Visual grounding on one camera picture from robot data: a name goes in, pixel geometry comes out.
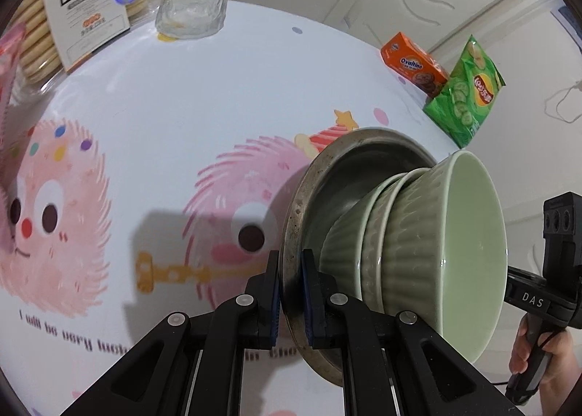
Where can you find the person's right hand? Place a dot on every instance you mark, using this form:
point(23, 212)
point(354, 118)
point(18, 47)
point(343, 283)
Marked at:
point(566, 361)

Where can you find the small green ribbed bowl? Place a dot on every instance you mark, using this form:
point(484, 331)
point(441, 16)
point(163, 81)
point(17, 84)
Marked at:
point(468, 238)

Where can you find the clear glass cup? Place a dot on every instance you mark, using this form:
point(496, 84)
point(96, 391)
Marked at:
point(191, 11)

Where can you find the orange cookie box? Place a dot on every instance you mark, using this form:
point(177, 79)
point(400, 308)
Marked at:
point(409, 63)

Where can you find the clear plastic biscuit box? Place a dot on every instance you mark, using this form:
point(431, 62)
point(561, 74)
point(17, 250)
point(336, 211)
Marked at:
point(86, 2)

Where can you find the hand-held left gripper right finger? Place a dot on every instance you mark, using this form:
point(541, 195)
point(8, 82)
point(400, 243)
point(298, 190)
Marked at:
point(307, 302)

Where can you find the pink candy bag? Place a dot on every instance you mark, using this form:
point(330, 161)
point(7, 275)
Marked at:
point(11, 75)

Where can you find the large green ribbed bowl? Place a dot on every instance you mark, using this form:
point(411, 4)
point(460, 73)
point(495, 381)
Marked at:
point(345, 238)

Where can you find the cartoon printed tablecloth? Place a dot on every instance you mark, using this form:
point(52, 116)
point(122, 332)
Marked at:
point(182, 125)

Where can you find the green chips bag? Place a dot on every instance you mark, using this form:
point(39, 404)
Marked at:
point(468, 98)

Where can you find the cream ribbed bowl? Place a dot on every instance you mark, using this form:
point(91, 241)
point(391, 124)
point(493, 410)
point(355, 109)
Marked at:
point(373, 238)

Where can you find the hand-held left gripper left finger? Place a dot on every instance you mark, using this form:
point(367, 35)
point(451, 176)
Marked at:
point(274, 302)

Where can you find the large stained steel bowl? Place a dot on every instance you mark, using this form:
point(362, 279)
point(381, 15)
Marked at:
point(295, 225)

